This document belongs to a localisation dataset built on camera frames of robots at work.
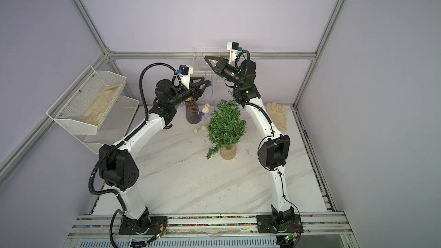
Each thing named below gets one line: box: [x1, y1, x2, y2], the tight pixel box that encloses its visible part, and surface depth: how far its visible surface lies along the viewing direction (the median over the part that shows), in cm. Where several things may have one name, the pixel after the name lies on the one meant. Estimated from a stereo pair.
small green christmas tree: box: [205, 90, 247, 161], surface depth 76 cm
